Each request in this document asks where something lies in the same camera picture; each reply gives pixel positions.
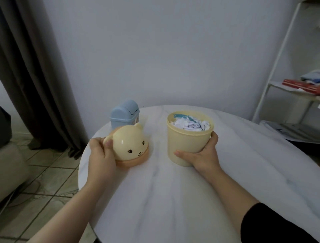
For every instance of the white metal shelf rack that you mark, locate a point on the white metal shelf rack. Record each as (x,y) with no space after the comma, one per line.
(287,75)

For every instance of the person's left thumb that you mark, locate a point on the person's left thumb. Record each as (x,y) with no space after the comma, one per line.
(107,142)

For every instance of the cream round desktop bin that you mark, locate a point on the cream round desktop bin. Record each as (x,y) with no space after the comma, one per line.
(188,141)

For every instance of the grey sofa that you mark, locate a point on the grey sofa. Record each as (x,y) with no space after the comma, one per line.
(11,167)

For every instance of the red book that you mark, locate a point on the red book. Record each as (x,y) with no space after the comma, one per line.
(301,86)

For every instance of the small blue swing-lid bin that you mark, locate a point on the small blue swing-lid bin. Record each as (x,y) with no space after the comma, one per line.
(124,114)

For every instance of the folded blue white cloth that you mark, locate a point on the folded blue white cloth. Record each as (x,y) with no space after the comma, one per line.
(310,76)

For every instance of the person's right forearm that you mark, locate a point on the person's right forearm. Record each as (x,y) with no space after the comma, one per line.
(250,207)

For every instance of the crumpled paper waste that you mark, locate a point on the crumpled paper waste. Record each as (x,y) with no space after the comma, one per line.
(191,123)

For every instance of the person's left hand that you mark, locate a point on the person's left hand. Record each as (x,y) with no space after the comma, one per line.
(101,160)

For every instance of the dark cushion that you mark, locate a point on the dark cushion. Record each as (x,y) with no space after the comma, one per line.
(4,127)

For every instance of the person's right hand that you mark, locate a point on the person's right hand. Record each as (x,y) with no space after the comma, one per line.
(205,157)

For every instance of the grey curtain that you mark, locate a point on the grey curtain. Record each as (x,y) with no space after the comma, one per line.
(32,75)

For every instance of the person's left forearm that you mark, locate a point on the person's left forearm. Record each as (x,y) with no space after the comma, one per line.
(67,207)

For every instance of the cream bear-shaped bin lid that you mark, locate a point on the cream bear-shaped bin lid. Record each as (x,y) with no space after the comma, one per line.
(131,146)

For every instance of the person's right thumb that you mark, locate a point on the person's right thumb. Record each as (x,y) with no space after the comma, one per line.
(186,154)

